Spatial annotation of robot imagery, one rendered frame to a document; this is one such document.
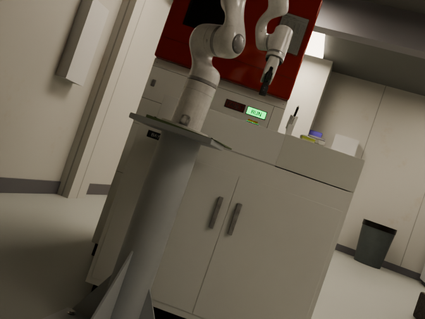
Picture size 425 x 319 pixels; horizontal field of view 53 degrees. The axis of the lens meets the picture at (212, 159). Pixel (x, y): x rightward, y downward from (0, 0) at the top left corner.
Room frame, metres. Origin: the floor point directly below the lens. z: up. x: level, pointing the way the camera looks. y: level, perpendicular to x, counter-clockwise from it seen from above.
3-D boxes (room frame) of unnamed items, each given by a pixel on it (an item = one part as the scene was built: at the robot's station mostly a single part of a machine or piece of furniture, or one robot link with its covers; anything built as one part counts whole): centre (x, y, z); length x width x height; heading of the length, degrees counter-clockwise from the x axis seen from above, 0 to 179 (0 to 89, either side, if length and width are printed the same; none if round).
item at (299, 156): (2.10, -0.45, 0.89); 0.62 x 0.35 x 0.14; 177
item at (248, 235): (2.11, -0.15, 0.41); 0.96 x 0.64 x 0.82; 87
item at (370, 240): (7.14, -3.04, 0.35); 0.56 x 0.55 x 0.70; 166
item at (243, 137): (1.86, 0.01, 0.89); 0.55 x 0.09 x 0.14; 87
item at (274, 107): (2.45, 0.10, 1.02); 0.81 x 0.03 x 0.40; 87
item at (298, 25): (2.77, 0.09, 1.52); 0.81 x 0.75 x 0.60; 87
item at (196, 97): (1.63, 0.14, 0.92); 0.19 x 0.19 x 0.18
